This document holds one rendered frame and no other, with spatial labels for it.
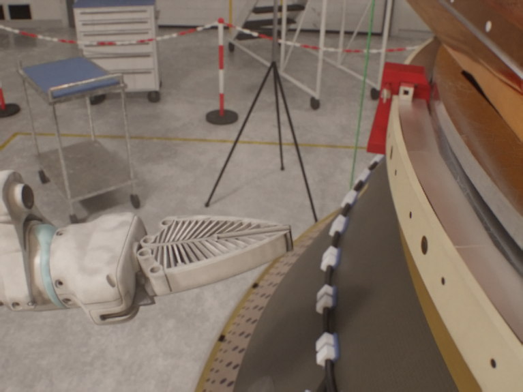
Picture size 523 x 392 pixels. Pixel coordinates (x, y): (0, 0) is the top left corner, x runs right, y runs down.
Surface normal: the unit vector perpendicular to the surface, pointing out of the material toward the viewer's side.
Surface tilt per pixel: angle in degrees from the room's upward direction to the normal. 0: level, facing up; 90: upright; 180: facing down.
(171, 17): 90
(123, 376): 0
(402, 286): 62
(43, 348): 0
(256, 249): 86
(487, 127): 0
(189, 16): 90
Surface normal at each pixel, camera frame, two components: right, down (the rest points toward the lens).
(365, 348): -0.88, -0.41
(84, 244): 0.46, -0.73
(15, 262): -0.08, 0.03
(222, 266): 0.30, 0.47
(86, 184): 0.01, -0.85
